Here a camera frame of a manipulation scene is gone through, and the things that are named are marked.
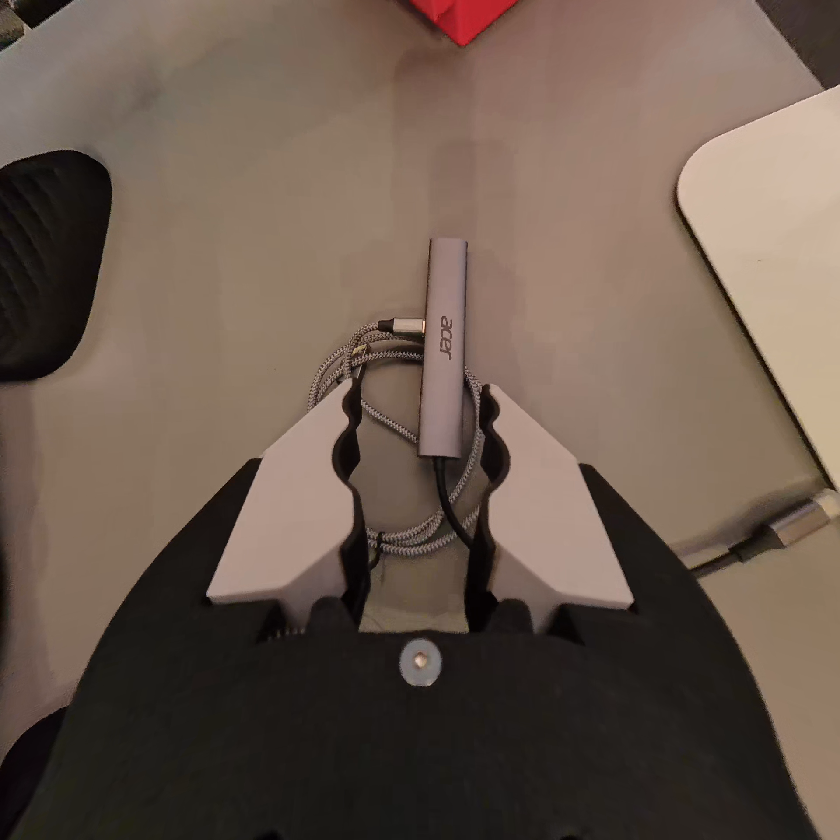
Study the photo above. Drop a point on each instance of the black textured pad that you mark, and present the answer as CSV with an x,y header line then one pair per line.
x,y
46,262

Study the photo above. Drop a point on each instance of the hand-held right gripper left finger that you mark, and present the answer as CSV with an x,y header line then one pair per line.
x,y
289,518

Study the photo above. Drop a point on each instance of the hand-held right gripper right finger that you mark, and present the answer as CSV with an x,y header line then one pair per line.
x,y
558,525

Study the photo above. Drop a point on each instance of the wooden book stand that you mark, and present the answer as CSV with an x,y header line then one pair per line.
x,y
768,229

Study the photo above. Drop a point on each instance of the red plastic bin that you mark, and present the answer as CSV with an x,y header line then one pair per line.
x,y
466,16

